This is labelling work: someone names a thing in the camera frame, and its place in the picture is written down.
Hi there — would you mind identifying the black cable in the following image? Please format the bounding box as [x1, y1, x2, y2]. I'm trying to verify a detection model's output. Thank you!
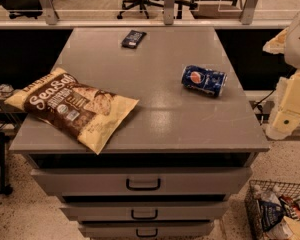
[251, 89, 277, 111]

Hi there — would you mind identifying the dark blue snack bag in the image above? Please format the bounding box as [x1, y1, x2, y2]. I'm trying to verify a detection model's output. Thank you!
[259, 200, 285, 231]

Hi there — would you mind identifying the metal railing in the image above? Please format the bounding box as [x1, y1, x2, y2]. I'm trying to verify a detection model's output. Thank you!
[0, 0, 300, 29]

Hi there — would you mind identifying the middle grey drawer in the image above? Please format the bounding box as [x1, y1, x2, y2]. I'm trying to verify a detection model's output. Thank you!
[61, 201, 228, 222]

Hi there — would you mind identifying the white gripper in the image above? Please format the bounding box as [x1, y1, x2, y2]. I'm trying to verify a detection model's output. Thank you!
[263, 11, 300, 140]

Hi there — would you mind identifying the black side stand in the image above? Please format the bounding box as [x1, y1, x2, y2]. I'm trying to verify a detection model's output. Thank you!
[0, 132, 13, 196]

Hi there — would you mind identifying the grey drawer cabinet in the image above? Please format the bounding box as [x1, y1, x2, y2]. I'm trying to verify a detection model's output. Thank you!
[9, 26, 270, 240]

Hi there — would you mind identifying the black office chair centre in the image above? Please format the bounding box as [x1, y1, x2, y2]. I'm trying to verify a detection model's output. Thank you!
[116, 0, 198, 20]

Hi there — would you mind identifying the blue pepsi can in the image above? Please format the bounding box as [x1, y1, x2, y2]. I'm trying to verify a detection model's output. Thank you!
[181, 65, 227, 97]

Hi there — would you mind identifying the red snack bag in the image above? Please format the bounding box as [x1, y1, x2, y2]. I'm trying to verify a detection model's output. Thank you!
[279, 195, 300, 221]

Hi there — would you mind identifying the sea salt chips bag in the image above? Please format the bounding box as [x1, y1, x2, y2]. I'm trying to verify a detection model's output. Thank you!
[5, 68, 138, 154]

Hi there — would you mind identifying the wire basket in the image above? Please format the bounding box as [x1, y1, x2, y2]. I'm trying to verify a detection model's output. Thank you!
[244, 180, 300, 240]

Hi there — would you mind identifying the grey drawer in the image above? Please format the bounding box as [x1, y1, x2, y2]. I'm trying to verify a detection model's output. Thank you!
[78, 221, 214, 238]
[61, 201, 228, 222]
[31, 167, 252, 196]

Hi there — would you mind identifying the bottom grey drawer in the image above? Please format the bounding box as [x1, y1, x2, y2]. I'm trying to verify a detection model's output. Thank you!
[78, 221, 214, 238]

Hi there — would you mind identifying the dark blue rxbar blueberry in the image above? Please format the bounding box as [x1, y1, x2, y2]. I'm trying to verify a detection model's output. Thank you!
[121, 30, 146, 49]

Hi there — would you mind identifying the yellow snack bag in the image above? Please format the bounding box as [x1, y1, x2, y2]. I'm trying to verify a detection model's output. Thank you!
[283, 217, 300, 240]

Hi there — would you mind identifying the top grey drawer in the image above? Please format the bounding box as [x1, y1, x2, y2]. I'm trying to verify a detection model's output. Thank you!
[31, 167, 252, 196]

